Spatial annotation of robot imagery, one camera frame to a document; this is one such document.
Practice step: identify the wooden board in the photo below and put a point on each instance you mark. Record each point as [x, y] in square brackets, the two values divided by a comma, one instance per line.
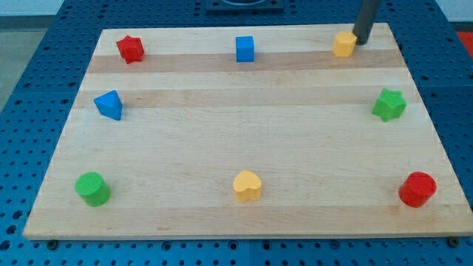
[298, 117]

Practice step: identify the yellow hexagon block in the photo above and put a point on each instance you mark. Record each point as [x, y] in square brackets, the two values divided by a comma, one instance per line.
[344, 44]

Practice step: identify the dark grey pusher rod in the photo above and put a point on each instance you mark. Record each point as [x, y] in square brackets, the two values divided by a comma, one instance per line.
[365, 19]

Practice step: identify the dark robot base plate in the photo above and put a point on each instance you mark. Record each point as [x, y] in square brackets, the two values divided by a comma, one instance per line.
[243, 5]

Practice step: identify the red cylinder block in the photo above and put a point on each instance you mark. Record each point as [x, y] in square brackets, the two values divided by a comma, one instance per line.
[417, 189]

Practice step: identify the red star block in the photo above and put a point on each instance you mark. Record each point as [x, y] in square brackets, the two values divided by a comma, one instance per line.
[131, 49]

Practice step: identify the blue cube block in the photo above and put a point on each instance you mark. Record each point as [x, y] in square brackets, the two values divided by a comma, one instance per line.
[244, 49]

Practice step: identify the green star block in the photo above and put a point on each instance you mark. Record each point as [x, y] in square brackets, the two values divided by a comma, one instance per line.
[389, 105]

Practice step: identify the yellow heart block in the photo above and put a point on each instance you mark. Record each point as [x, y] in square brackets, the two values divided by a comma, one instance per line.
[247, 186]

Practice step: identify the blue triangle block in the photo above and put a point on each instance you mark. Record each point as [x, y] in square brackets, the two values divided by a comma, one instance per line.
[109, 105]

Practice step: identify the green cylinder block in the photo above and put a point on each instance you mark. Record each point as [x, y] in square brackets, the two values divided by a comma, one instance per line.
[92, 189]

